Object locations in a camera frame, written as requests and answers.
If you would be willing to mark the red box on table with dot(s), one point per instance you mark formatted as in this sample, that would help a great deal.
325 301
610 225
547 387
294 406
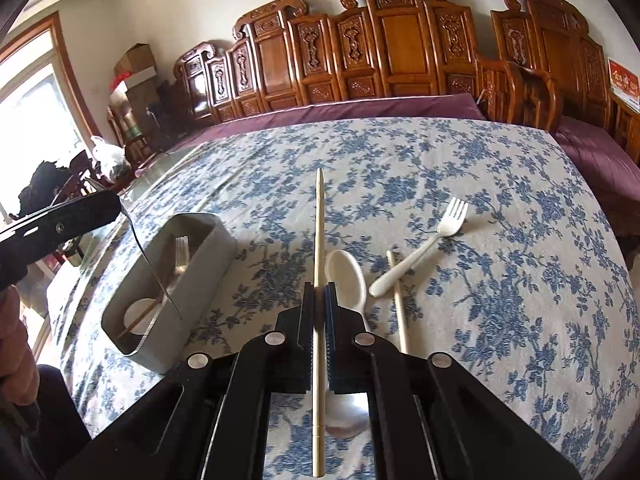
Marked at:
624 84

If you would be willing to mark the stacked cardboard boxes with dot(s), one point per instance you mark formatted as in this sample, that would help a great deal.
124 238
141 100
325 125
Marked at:
134 91

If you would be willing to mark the purple sofa cushion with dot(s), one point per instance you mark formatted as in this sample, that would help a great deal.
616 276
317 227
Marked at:
461 106

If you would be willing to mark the blue floral tablecloth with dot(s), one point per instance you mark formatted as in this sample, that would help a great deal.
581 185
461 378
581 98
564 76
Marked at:
532 296

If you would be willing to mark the light wooden chopstick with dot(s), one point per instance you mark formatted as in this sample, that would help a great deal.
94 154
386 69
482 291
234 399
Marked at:
318 378
401 318

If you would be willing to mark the wooden chair at left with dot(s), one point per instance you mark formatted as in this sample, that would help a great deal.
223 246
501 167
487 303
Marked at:
52 184

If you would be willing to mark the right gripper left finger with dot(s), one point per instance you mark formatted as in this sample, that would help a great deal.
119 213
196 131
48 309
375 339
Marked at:
208 422

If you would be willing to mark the steel long handled spoon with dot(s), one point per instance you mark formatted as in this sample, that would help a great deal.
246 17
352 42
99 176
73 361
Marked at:
165 294

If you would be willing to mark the carved wooden long sofa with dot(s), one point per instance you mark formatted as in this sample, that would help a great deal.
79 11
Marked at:
285 56

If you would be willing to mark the grey metal utensil tray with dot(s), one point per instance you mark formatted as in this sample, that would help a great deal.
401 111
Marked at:
143 325

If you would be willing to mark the steel fork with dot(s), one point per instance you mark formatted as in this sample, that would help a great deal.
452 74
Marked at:
182 260

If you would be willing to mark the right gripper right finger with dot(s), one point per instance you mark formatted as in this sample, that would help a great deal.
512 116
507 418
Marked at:
432 419

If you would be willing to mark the white plastic fork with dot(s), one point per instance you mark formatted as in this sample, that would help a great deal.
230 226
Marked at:
450 223

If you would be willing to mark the purple armchair cushion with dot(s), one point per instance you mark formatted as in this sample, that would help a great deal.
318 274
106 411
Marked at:
610 173

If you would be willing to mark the carved wooden armchair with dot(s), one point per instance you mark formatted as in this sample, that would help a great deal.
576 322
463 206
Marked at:
565 72

